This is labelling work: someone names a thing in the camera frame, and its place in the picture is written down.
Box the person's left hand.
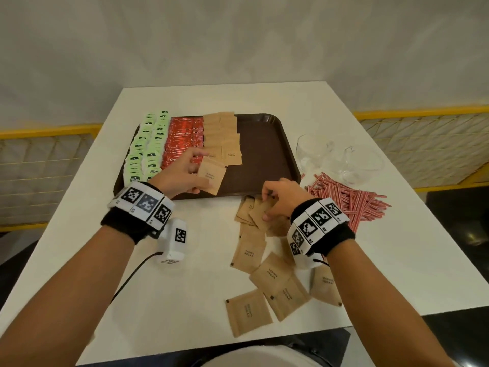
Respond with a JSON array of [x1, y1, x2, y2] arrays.
[[147, 148, 211, 200]]

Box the person's right hand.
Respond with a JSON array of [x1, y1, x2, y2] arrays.
[[261, 177, 316, 222]]

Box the square brown sugar packet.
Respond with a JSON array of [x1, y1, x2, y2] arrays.
[[197, 156, 228, 196], [248, 196, 278, 232]]

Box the row of red Nescafe sachets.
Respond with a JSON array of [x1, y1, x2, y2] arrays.
[[160, 116, 205, 171]]

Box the neat rows of tea bags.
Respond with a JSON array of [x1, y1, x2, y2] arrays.
[[122, 110, 172, 188]]

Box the brown plastic tray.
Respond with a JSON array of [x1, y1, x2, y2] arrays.
[[113, 113, 302, 200]]

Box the pile of pink stirrer sticks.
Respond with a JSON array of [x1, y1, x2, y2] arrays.
[[302, 171, 392, 233]]

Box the neat rows of sugar packets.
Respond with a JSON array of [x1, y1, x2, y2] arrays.
[[202, 112, 243, 167]]

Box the clear glass cups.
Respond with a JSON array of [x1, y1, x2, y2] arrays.
[[296, 133, 385, 186]]

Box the pile of brown sugar packets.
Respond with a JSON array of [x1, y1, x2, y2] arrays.
[[225, 194, 343, 338]]

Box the person's left forearm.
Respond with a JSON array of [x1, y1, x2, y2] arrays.
[[0, 225, 135, 367]]

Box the person's right forearm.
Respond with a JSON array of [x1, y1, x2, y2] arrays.
[[327, 239, 457, 367]]

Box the person's white clothing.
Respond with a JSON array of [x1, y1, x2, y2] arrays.
[[202, 346, 323, 367]]

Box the right wristband with marker tiles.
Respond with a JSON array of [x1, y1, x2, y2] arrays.
[[286, 197, 356, 257]]

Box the wristband with marker tiles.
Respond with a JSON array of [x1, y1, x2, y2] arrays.
[[100, 182, 176, 245], [286, 197, 356, 257]]

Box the left wristband with marker tiles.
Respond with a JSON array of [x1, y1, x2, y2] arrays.
[[100, 182, 176, 245]]

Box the marker cube on right wrist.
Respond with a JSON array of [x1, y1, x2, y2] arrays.
[[292, 244, 325, 270]]

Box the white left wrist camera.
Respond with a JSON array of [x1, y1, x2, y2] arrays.
[[158, 217, 188, 266]]

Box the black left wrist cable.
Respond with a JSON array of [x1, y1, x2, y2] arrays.
[[111, 251, 164, 304]]

